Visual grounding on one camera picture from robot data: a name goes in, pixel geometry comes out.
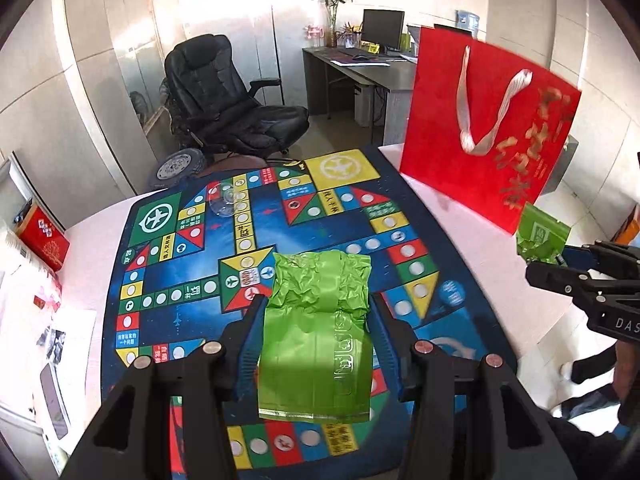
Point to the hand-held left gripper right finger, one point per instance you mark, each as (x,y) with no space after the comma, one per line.
(382,340)

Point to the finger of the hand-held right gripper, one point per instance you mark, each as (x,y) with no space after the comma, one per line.
(580,257)
(560,280)

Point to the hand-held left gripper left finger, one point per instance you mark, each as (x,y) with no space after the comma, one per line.
(248,370)

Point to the green foil packet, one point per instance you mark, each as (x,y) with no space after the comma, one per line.
(542,232)
(315,340)

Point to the red gift bag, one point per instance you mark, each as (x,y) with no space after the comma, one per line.
(450,160)

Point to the person's right forearm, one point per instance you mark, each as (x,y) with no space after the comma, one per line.
(627,385)

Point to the person's dark trouser leg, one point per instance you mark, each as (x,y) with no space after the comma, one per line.
(592,367)

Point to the orange wooden chair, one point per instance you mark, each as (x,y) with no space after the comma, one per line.
(631,225)

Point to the white shoe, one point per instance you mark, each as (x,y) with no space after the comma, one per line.
(566,371)

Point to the colourful board game mat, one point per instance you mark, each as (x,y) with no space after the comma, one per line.
(190,260)

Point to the person's dark clothing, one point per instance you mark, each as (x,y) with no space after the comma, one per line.
(585,452)

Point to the clear glass cup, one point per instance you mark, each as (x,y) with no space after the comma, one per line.
(227,201)

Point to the white tablet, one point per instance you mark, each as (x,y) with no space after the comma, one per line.
(52,400)

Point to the car wheel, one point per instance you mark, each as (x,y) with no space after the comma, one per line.
(175,170)

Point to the computer tower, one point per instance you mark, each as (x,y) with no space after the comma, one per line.
(367,105)

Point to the red cardboard box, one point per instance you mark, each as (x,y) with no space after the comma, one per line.
(42,235)

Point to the grey office desk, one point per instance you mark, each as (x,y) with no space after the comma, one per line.
(395,80)

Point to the white box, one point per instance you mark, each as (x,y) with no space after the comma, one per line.
(17,252)

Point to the black leather office chair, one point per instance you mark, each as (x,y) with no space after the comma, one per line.
(225,105)

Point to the green white desk stand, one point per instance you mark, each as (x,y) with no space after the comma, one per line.
(407,40)

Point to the white desk papers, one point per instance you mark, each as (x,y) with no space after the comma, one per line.
(360,63)

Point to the yellow desk sign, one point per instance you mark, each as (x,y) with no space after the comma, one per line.
(371,49)

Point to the silver framed panel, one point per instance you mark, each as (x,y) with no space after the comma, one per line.
(15,180)

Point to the black computer monitor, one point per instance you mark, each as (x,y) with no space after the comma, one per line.
(382,30)

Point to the small desk plant pot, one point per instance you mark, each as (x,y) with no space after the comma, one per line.
(350,34)

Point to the pink desk ornament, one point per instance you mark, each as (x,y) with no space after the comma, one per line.
(315,35)

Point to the leaning glass panel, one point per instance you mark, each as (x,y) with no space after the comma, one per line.
(135,35)

